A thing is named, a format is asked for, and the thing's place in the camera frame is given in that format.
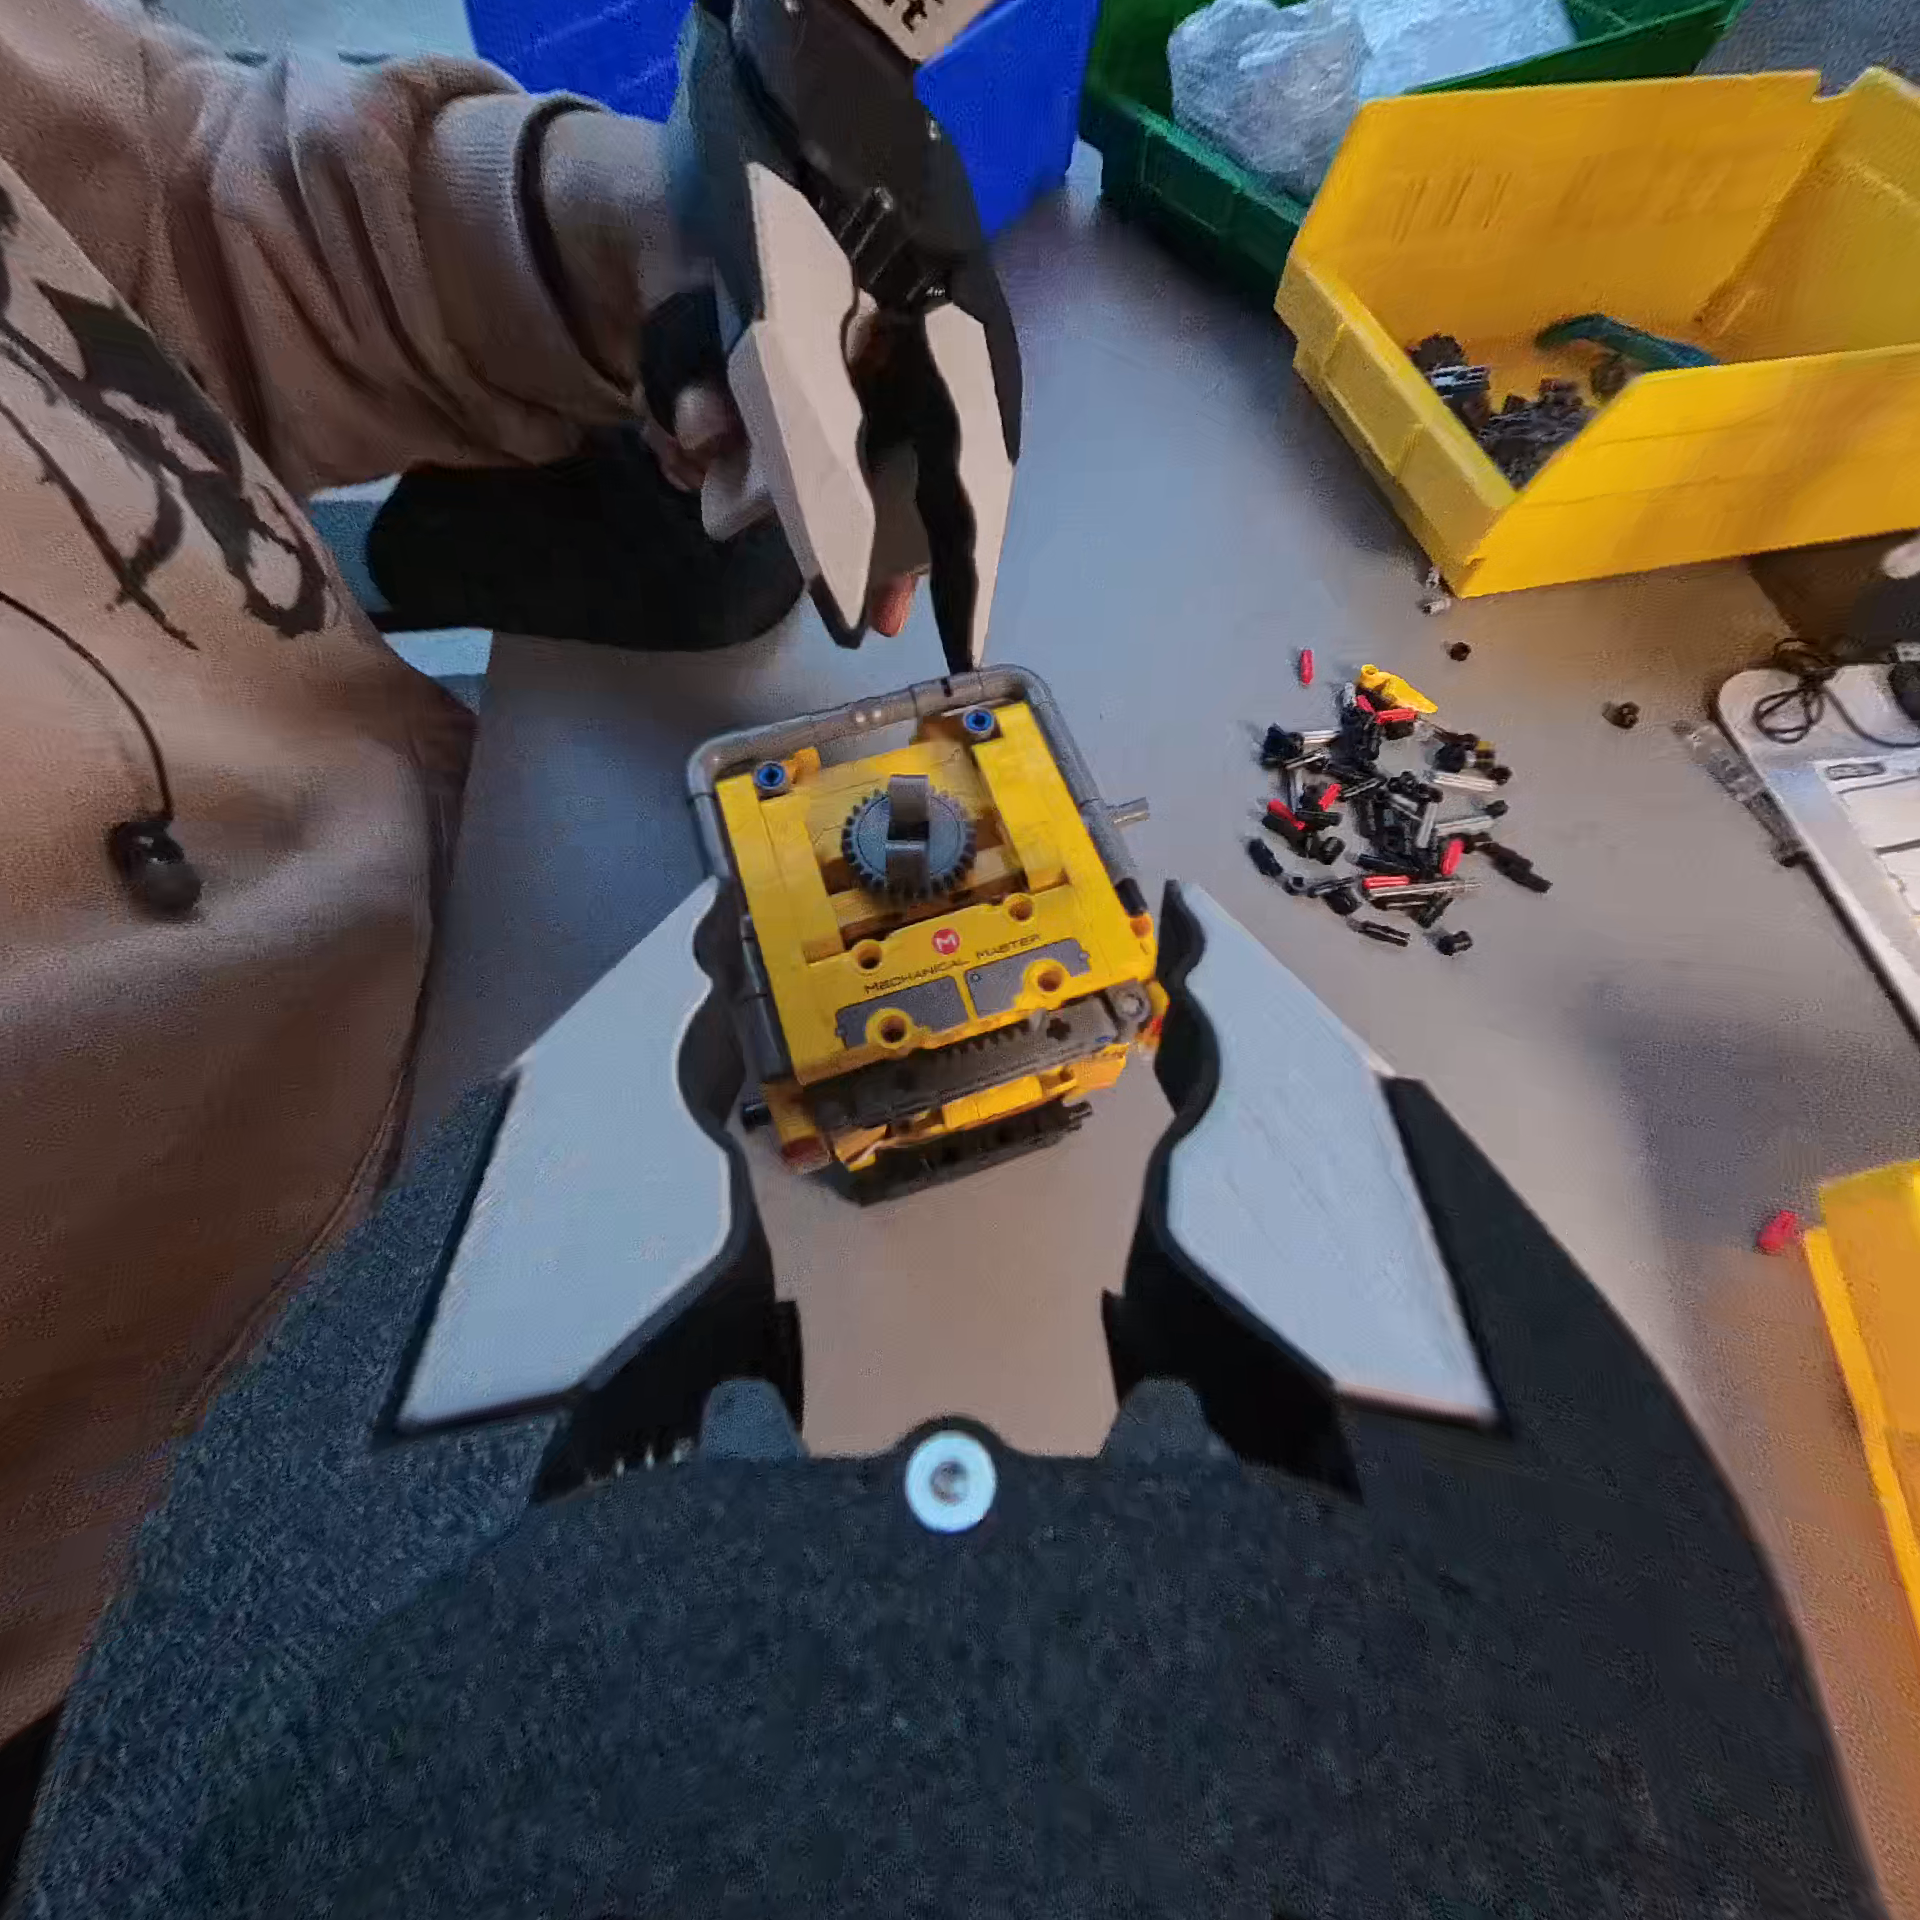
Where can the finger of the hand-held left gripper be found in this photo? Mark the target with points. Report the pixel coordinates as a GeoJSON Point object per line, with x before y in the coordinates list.
{"type": "Point", "coordinates": [975, 451]}
{"type": "Point", "coordinates": [803, 404]}

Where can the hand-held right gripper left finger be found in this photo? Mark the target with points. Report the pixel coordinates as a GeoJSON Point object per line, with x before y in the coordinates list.
{"type": "Point", "coordinates": [586, 1231]}

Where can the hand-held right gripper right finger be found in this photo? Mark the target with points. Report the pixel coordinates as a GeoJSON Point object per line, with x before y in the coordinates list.
{"type": "Point", "coordinates": [1307, 1215]}

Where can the blue plastic parts bin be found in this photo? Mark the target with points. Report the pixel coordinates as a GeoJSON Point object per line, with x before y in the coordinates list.
{"type": "Point", "coordinates": [1019, 137]}

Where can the pile of small block pieces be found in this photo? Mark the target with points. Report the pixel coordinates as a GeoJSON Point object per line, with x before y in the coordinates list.
{"type": "Point", "coordinates": [1381, 823]}

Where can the yellow block toy model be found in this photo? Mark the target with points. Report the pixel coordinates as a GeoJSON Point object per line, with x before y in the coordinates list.
{"type": "Point", "coordinates": [929, 930]}

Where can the person's left forearm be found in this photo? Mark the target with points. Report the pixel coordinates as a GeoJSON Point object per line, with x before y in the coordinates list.
{"type": "Point", "coordinates": [330, 223]}

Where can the grey desk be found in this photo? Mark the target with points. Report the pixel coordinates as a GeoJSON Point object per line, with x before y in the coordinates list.
{"type": "Point", "coordinates": [1170, 526]}

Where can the black chair armrest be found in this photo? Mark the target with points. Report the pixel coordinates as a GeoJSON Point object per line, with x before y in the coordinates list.
{"type": "Point", "coordinates": [570, 555]}

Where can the green plastic parts bin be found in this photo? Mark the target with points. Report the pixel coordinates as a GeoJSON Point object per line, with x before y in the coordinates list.
{"type": "Point", "coordinates": [1185, 195]}

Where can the bubble wrap bundle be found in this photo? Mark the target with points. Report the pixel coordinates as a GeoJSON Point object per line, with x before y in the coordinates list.
{"type": "Point", "coordinates": [1275, 77]}

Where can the beige hoodie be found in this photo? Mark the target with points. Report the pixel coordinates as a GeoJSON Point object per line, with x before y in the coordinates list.
{"type": "Point", "coordinates": [178, 1049]}

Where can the heap of black beams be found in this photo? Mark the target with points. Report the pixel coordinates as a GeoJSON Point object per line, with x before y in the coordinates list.
{"type": "Point", "coordinates": [1514, 428]}

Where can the yellow plastic parts bin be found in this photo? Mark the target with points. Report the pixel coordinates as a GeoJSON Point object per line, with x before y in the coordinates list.
{"type": "Point", "coordinates": [1876, 1320]}
{"type": "Point", "coordinates": [1725, 481]}

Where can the clear screwdriver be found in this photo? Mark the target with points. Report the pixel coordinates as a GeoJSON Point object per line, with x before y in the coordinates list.
{"type": "Point", "coordinates": [1741, 789]}

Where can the white book stand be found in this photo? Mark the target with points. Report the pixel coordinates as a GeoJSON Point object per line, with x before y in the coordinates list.
{"type": "Point", "coordinates": [1815, 840]}

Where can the green angled beam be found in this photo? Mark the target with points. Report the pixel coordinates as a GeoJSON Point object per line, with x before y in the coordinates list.
{"type": "Point", "coordinates": [1628, 341]}

